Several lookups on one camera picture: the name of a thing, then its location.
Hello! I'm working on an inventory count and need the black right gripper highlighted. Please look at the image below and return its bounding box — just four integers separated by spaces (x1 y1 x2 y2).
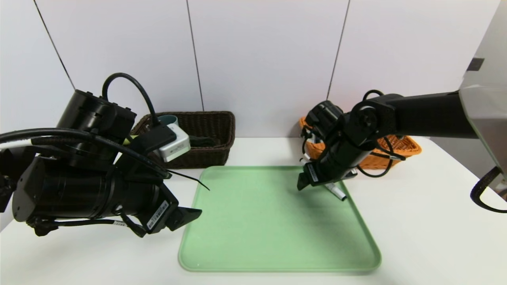
297 139 359 191

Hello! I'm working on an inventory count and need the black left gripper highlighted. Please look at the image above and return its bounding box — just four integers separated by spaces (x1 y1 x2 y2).
104 165 202 234

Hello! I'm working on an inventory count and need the grey brush with green handle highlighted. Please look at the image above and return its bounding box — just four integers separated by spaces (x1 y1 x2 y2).
123 135 217 148

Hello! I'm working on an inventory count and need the dark brown wicker basket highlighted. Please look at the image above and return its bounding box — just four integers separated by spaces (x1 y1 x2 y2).
130 111 236 169

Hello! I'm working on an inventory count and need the orange wicker basket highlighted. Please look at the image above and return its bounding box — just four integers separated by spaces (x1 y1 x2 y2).
299 116 422 170

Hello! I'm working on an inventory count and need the light green plastic tray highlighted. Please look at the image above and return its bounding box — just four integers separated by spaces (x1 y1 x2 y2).
178 165 382 273

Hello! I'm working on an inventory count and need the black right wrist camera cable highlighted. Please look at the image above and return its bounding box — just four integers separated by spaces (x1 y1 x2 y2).
356 135 407 178

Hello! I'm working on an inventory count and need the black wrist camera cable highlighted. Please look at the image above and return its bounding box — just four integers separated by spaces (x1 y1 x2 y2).
102 72 161 127
356 135 407 178

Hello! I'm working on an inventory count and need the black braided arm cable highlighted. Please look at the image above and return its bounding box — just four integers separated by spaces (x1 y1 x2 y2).
470 166 507 214
0 128 210 191

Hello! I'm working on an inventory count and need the black left wrist camera cable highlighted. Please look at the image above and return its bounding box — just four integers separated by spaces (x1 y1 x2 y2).
102 72 161 127

